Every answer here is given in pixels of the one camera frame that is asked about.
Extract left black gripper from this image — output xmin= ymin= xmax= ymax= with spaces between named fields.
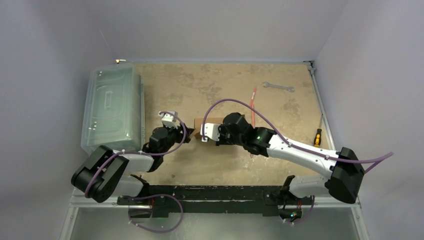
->
xmin=160 ymin=122 xmax=193 ymax=156

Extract clear plastic storage bin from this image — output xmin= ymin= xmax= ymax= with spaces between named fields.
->
xmin=81 ymin=62 xmax=145 ymax=154

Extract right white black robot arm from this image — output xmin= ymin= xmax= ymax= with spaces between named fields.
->
xmin=208 ymin=112 xmax=365 ymax=204

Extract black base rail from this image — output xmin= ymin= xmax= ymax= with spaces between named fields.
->
xmin=117 ymin=185 xmax=313 ymax=218

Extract yellow black screwdriver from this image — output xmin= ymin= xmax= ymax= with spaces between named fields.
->
xmin=313 ymin=114 xmax=324 ymax=148

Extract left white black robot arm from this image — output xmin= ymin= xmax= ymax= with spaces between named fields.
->
xmin=70 ymin=124 xmax=194 ymax=205

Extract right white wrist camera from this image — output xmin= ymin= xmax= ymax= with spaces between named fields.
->
xmin=200 ymin=123 xmax=220 ymax=143

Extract silver open-end wrench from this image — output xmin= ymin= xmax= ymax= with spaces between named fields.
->
xmin=262 ymin=81 xmax=295 ymax=93

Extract aluminium frame rail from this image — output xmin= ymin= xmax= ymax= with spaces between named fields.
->
xmin=59 ymin=188 xmax=370 ymax=240

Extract brown cardboard box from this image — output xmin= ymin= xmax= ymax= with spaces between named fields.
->
xmin=190 ymin=112 xmax=252 ymax=146

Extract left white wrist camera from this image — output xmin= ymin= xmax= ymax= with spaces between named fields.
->
xmin=158 ymin=111 xmax=178 ymax=129

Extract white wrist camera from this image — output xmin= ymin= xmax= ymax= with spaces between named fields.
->
xmin=158 ymin=111 xmax=178 ymax=129
xmin=200 ymin=123 xmax=220 ymax=143

